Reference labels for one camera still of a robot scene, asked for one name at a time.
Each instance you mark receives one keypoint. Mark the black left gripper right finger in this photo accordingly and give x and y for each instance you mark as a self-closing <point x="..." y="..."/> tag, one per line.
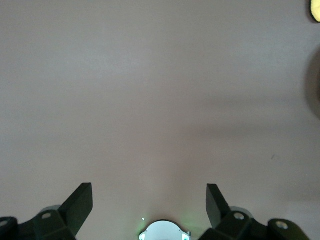
<point x="232" y="225"/>

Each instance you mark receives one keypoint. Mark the brown table cover sheet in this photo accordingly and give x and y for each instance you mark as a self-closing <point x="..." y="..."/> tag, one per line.
<point x="100" y="100"/>

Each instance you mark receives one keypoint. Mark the yellow quilted oven mitt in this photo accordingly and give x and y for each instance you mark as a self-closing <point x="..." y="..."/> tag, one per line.
<point x="317" y="10"/>

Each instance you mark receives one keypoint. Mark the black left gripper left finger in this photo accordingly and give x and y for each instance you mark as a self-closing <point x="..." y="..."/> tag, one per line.
<point x="62" y="222"/>

